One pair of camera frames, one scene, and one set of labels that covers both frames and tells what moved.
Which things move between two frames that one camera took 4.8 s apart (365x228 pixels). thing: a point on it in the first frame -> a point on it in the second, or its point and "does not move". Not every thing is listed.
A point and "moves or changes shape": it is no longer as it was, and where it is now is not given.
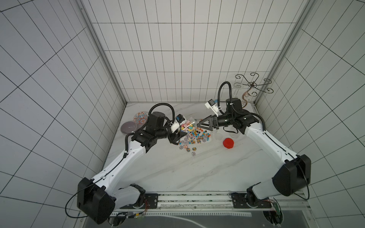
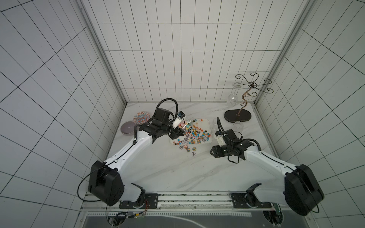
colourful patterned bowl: (140, 117) does not move
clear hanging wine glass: (236, 86) does not move
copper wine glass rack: (250, 90) does not move
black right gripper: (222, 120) -> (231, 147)
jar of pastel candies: (188, 126) moves or changes shape
